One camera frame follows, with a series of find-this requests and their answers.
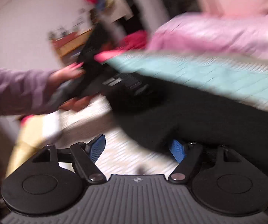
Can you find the patterned bed sheet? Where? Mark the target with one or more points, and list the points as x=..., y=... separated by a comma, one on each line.
x=194, y=72

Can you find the person's left forearm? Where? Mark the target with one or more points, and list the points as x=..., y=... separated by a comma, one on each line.
x=15, y=91

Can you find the wooden shelf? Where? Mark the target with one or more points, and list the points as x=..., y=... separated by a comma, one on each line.
x=71, y=42

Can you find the red clothes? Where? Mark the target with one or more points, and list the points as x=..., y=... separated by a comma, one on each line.
x=134, y=40

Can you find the pink pillow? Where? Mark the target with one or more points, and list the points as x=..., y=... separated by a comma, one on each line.
x=217, y=35

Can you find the person's left hand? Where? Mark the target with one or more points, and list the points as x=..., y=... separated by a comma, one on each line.
x=66, y=73

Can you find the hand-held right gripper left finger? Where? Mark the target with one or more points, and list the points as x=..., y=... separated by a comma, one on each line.
x=97, y=147

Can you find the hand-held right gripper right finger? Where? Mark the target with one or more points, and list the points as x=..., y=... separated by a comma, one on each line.
x=177, y=150

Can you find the black pants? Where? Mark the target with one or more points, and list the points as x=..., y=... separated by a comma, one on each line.
x=206, y=119

